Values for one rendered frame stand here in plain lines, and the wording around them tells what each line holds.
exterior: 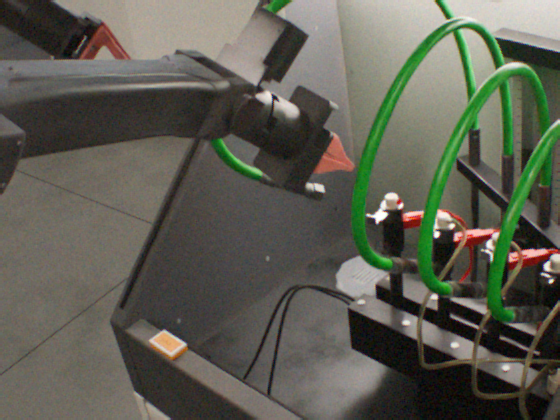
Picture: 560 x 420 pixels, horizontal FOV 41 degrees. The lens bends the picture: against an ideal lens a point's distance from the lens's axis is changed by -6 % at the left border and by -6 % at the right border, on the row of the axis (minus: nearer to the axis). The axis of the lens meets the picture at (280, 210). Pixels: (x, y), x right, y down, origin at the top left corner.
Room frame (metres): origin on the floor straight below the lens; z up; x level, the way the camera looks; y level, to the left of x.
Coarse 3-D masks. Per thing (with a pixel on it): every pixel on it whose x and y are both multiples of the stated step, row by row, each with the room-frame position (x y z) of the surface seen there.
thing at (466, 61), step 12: (276, 0) 0.88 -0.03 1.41; (288, 0) 0.88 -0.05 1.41; (444, 0) 0.95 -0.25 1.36; (276, 12) 0.88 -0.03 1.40; (444, 12) 0.96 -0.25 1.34; (456, 36) 0.96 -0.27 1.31; (468, 60) 0.96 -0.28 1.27; (468, 72) 0.96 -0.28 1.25; (468, 84) 0.97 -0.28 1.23; (468, 96) 0.97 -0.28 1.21; (468, 132) 0.97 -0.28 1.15; (216, 144) 0.84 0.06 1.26; (228, 156) 0.85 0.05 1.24; (240, 168) 0.85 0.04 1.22; (252, 168) 0.86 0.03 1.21
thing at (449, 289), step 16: (512, 64) 0.74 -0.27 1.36; (496, 80) 0.71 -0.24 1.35; (528, 80) 0.76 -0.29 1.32; (480, 96) 0.69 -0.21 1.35; (544, 96) 0.78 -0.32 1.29; (464, 112) 0.68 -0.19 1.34; (544, 112) 0.78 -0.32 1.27; (464, 128) 0.66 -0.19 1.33; (544, 128) 0.79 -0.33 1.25; (448, 144) 0.66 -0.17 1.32; (448, 160) 0.65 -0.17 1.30; (448, 176) 0.64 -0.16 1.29; (544, 176) 0.79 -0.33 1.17; (432, 192) 0.63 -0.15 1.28; (544, 192) 0.79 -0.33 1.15; (432, 208) 0.63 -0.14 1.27; (544, 208) 0.79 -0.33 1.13; (432, 224) 0.62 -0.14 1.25; (544, 224) 0.79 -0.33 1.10; (432, 272) 0.62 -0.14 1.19; (432, 288) 0.62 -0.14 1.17; (448, 288) 0.64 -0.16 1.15; (464, 288) 0.66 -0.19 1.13; (480, 288) 0.68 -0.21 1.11
